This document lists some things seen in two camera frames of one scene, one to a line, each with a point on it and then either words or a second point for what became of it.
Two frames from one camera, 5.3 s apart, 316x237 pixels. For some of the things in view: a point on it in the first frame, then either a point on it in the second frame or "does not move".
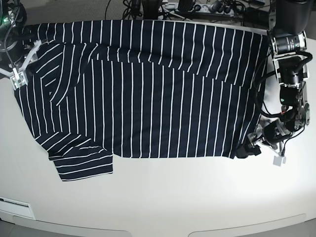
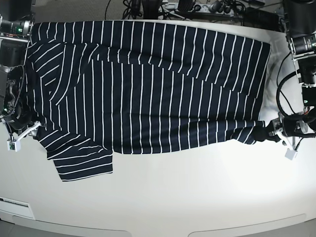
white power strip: x=206 y=8 does not move
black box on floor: x=255 y=17 does not move
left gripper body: x=13 y=52 → x=19 y=118
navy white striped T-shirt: x=96 y=90 does not move
